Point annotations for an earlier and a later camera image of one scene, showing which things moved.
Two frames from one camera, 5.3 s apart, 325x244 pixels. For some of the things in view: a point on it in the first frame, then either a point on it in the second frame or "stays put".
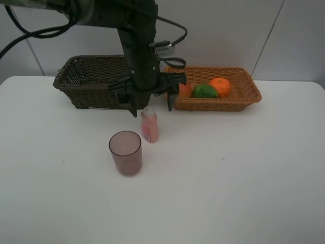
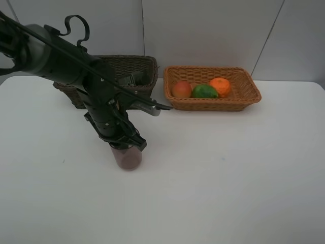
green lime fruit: x=204 y=91 stays put
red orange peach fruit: x=185 y=91 stays put
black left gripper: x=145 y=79 → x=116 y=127
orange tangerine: x=222 y=85 stays put
